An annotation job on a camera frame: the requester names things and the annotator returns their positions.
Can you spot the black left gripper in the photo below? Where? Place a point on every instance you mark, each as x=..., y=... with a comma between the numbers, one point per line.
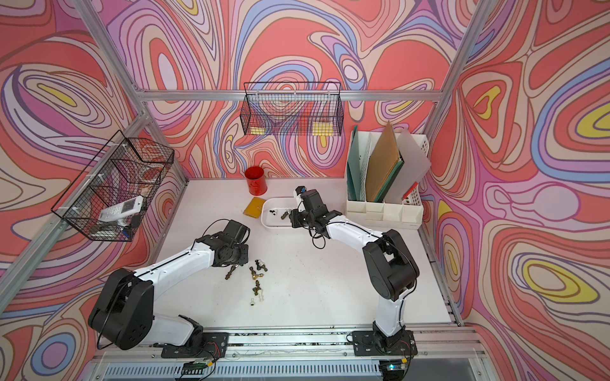
x=245, y=257

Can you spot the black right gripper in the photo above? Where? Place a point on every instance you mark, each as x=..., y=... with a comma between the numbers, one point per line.
x=295, y=213

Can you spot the dark silver chess piece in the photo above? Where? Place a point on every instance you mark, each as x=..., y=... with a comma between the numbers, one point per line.
x=231, y=271

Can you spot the gold chess piece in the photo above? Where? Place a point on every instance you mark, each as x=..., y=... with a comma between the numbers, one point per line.
x=255, y=275

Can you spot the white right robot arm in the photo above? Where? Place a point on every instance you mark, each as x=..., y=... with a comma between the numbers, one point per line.
x=392, y=270

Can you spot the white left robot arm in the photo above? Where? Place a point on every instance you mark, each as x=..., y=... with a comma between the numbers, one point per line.
x=124, y=311

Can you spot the white storage box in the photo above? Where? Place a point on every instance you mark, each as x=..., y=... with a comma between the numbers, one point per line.
x=273, y=209

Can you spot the yellow sponge pad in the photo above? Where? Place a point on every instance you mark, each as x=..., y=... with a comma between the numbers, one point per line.
x=254, y=208

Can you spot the red metal cup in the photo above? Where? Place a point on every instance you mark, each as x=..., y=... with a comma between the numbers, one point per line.
x=256, y=182

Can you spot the green folder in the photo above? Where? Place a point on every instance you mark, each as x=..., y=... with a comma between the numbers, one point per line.
x=393, y=181

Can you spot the white file organizer rack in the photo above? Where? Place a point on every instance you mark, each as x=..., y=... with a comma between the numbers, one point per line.
x=407, y=214

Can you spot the brown cardboard folder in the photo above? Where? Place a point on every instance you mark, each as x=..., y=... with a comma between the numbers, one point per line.
x=384, y=164

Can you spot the white remote control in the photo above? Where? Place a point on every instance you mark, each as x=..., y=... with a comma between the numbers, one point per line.
x=121, y=211

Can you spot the grey plastic sheet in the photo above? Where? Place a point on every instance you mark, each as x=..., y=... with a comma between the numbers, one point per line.
x=414, y=150

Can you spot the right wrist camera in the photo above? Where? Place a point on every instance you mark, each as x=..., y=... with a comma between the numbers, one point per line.
x=299, y=190

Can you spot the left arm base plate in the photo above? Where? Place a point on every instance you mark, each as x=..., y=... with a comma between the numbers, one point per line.
x=201, y=345

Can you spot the black wire basket back wall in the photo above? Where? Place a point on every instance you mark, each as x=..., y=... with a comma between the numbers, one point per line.
x=293, y=108

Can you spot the black wire basket wall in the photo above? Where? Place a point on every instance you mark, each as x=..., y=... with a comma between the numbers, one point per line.
x=293, y=108
x=123, y=168

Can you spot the black wire basket left wall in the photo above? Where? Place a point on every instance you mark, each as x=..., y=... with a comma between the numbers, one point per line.
x=123, y=168

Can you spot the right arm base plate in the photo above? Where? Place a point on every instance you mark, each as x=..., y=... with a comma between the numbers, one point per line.
x=375, y=344

